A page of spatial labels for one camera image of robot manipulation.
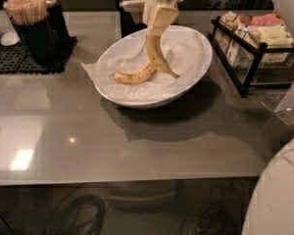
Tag black wire condiment rack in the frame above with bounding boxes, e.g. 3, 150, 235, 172
208, 17, 294, 96

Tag spotted banana rear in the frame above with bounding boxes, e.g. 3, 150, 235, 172
113, 63, 156, 85

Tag black rubber mat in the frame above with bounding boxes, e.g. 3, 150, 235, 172
0, 36, 77, 74

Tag white bowl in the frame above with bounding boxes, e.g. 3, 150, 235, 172
93, 24, 214, 110

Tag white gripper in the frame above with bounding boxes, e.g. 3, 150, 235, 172
142, 0, 184, 36

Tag white shaker black lid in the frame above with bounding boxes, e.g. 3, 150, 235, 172
0, 0, 20, 47

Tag white paper liner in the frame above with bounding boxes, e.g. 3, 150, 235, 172
80, 29, 207, 102

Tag dark bottle with cork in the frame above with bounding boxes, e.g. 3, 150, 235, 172
46, 0, 70, 46

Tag wooden stir sticks bundle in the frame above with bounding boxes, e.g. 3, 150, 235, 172
3, 0, 47, 25

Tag brown paper napkins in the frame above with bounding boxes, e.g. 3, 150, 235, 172
119, 0, 151, 25

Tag black napkin holder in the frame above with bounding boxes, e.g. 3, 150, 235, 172
117, 0, 147, 37

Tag yellow banana front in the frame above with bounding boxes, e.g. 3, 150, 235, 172
145, 33, 179, 78

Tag black cable coil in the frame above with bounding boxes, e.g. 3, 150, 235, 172
43, 193, 107, 235

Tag black stir stick holder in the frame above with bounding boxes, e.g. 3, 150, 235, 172
12, 15, 57, 65

